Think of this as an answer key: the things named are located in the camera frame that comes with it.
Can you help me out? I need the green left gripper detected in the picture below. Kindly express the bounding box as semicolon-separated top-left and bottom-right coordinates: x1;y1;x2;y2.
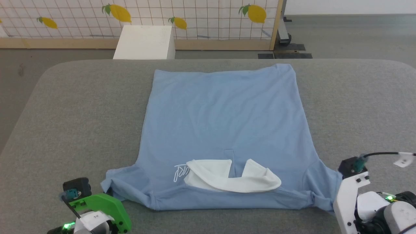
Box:
69;193;132;234

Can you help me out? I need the dark floor plate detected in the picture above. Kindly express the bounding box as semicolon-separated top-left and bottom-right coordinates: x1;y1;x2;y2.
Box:
258;43;313;60

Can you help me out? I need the lemon print partition panel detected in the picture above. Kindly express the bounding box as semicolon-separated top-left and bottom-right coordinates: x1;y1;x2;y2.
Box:
0;0;284;51

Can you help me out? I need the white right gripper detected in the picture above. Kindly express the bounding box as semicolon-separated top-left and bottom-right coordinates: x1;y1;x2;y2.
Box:
333;172;371;234

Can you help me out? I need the light blue polo shirt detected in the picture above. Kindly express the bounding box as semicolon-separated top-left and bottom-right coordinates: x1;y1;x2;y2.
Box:
100;63;343;212

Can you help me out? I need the white box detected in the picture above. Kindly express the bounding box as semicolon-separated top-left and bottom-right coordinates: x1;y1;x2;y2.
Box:
113;25;176;60

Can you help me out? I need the white cable label tag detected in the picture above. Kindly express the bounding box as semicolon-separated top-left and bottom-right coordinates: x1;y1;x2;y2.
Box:
393;153;415;168

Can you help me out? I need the grey stand with caster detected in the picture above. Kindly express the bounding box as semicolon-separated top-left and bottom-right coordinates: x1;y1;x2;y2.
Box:
277;0;292;46

